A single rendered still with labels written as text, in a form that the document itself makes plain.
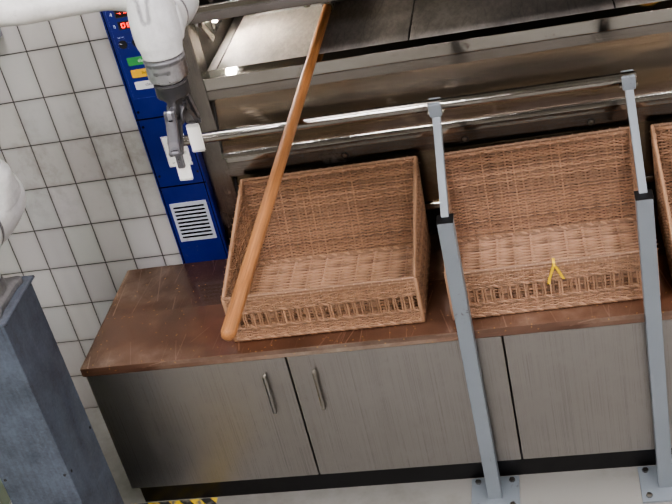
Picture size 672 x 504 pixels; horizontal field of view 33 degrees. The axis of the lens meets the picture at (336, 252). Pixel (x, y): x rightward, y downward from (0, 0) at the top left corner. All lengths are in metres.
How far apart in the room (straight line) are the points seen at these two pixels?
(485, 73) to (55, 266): 1.56
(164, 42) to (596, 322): 1.35
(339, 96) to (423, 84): 0.25
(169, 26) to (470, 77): 1.14
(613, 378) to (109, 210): 1.64
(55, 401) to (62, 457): 0.15
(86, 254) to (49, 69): 0.65
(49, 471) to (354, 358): 0.87
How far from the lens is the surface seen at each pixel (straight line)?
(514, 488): 3.38
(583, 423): 3.25
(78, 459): 3.16
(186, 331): 3.32
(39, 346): 3.00
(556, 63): 3.27
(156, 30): 2.40
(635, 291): 3.05
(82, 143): 3.56
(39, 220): 3.76
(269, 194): 2.55
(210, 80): 3.35
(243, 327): 3.17
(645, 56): 3.28
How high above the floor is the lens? 2.37
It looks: 31 degrees down
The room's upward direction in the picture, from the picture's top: 14 degrees counter-clockwise
